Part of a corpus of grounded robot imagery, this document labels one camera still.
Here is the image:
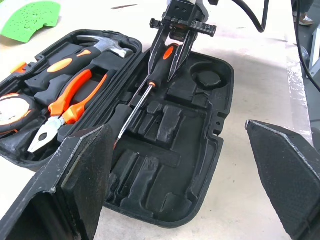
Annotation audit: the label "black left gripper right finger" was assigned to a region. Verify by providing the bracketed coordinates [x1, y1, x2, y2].
[245, 119, 320, 240]

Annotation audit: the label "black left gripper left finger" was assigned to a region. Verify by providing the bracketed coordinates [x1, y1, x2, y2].
[0, 124, 115, 240]

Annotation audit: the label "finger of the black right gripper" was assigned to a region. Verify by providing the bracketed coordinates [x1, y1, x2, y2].
[148, 29, 171, 76]
[167, 31, 199, 83]

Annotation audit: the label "black plastic tool case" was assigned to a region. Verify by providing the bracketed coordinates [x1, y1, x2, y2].
[0, 29, 236, 230]

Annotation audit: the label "orange black tape measure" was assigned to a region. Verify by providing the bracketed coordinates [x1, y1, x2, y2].
[0, 92, 42, 137]

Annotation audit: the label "person's shoe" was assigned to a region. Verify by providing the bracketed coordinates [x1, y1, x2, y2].
[298, 13, 315, 27]

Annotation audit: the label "green sponge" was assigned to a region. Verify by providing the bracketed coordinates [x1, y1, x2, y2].
[0, 0, 62, 44]

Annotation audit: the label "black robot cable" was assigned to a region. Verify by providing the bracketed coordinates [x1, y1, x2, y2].
[233, 0, 270, 34]

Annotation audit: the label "orange handled pliers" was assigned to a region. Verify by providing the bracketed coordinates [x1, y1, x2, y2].
[27, 69, 109, 154]

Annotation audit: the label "claw hammer black orange handle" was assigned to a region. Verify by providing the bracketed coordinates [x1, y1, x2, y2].
[24, 34, 135, 105]

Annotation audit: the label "grey metal frame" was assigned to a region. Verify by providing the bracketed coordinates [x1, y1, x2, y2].
[308, 24, 320, 74]

